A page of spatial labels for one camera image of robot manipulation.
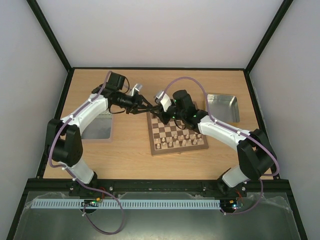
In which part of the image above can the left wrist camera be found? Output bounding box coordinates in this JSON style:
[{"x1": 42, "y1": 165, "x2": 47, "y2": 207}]
[{"x1": 129, "y1": 83, "x2": 143, "y2": 96}]

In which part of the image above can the purple cable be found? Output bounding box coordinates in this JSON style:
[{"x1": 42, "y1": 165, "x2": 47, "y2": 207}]
[
  {"x1": 48, "y1": 70, "x2": 125, "y2": 235},
  {"x1": 163, "y1": 76, "x2": 280, "y2": 216}
]

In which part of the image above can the left metal tin tray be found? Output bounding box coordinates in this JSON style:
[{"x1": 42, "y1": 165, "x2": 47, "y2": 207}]
[{"x1": 81, "y1": 110, "x2": 114, "y2": 144}]

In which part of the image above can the light blue cable duct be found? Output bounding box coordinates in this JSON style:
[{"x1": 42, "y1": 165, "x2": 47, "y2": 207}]
[{"x1": 31, "y1": 199, "x2": 221, "y2": 210}]

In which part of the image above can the black frame base rail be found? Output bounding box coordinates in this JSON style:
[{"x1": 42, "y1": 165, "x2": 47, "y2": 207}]
[{"x1": 27, "y1": 177, "x2": 291, "y2": 198}]

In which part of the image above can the metal tin tray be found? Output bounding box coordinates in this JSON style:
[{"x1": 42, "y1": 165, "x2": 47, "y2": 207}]
[
  {"x1": 81, "y1": 110, "x2": 114, "y2": 144},
  {"x1": 207, "y1": 93, "x2": 240, "y2": 123}
]

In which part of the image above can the wooden chess board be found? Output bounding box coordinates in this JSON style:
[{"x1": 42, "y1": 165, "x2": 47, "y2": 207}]
[{"x1": 146, "y1": 112, "x2": 209, "y2": 156}]

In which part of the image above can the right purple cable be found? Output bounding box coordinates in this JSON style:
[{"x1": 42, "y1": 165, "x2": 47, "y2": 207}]
[{"x1": 163, "y1": 76, "x2": 280, "y2": 216}]

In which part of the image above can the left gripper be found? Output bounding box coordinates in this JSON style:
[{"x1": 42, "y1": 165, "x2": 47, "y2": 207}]
[{"x1": 116, "y1": 92, "x2": 154, "y2": 115}]

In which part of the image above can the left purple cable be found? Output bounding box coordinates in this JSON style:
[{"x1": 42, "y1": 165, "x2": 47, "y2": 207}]
[{"x1": 48, "y1": 70, "x2": 125, "y2": 235}]

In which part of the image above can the right metal tin tray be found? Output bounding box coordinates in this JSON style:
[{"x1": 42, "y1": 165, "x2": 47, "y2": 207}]
[{"x1": 207, "y1": 93, "x2": 240, "y2": 123}]

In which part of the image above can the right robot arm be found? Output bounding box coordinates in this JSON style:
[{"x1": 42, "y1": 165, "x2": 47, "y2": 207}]
[{"x1": 152, "y1": 90, "x2": 276, "y2": 196}]

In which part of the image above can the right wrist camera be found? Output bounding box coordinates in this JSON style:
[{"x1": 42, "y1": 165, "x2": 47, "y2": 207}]
[{"x1": 154, "y1": 90, "x2": 172, "y2": 112}]

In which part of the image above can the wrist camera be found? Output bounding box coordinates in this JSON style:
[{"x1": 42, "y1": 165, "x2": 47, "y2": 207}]
[
  {"x1": 154, "y1": 90, "x2": 172, "y2": 112},
  {"x1": 129, "y1": 83, "x2": 143, "y2": 96}
]

